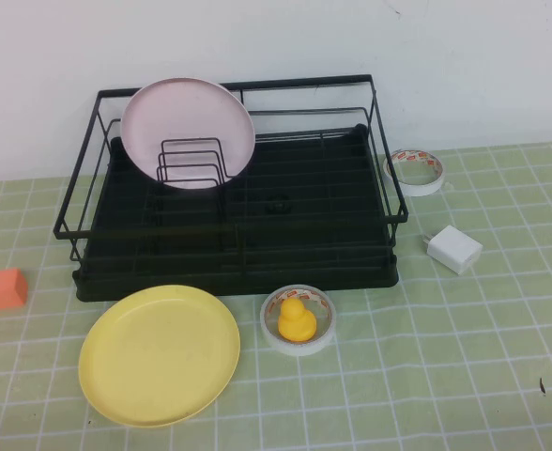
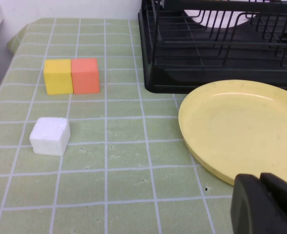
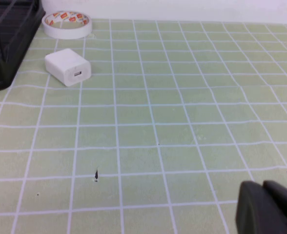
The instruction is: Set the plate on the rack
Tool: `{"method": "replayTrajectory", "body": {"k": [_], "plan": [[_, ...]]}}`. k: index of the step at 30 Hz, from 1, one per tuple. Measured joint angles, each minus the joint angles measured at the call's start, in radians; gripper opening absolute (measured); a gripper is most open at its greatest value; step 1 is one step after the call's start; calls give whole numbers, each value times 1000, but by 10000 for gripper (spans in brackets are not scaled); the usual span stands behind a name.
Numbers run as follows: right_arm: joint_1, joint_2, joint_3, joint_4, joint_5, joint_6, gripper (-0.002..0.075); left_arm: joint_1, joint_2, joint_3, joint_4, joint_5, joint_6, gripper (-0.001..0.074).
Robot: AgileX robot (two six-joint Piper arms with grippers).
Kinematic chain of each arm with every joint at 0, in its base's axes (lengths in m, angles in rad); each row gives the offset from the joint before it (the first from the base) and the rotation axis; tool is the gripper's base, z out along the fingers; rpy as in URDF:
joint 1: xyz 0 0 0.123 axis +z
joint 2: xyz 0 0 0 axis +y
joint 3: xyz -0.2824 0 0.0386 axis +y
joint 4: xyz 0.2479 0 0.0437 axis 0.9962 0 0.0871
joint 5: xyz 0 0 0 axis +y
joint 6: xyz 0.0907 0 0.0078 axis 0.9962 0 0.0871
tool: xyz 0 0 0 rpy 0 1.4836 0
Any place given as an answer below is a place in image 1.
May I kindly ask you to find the orange block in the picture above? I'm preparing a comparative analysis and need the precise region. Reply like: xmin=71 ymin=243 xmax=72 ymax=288
xmin=0 ymin=268 xmax=28 ymax=310

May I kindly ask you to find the yellow round plate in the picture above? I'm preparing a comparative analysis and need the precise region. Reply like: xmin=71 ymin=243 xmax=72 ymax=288
xmin=78 ymin=284 xmax=242 ymax=429

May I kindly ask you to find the yellow rubber duck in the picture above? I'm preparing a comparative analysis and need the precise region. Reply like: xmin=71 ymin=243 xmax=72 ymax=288
xmin=277 ymin=299 xmax=317 ymax=342

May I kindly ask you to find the white power adapter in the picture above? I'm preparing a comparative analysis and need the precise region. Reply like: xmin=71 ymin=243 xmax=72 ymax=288
xmin=421 ymin=224 xmax=484 ymax=276

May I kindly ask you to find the white tape roll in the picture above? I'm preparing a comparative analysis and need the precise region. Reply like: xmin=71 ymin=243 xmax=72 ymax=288
xmin=381 ymin=147 xmax=448 ymax=197
xmin=260 ymin=284 xmax=337 ymax=359

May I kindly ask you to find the pink round plate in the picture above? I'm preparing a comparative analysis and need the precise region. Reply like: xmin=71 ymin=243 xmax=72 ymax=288
xmin=119 ymin=78 xmax=257 ymax=191

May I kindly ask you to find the black plastic drip tray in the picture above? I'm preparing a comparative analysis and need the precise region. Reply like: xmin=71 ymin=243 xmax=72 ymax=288
xmin=71 ymin=124 xmax=402 ymax=303

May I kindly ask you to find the black wire dish rack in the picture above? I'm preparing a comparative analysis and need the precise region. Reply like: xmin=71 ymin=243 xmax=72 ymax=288
xmin=53 ymin=73 xmax=408 ymax=279

